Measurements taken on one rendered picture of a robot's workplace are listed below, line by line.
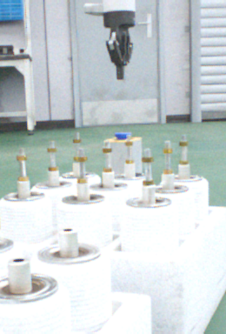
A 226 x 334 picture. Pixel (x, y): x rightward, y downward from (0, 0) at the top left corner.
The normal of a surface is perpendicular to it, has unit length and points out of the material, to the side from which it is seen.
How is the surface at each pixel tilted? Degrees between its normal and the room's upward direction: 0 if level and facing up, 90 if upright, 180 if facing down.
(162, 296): 90
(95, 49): 90
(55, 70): 90
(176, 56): 90
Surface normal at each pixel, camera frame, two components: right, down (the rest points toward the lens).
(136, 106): 0.06, 0.20
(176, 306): -0.40, 0.20
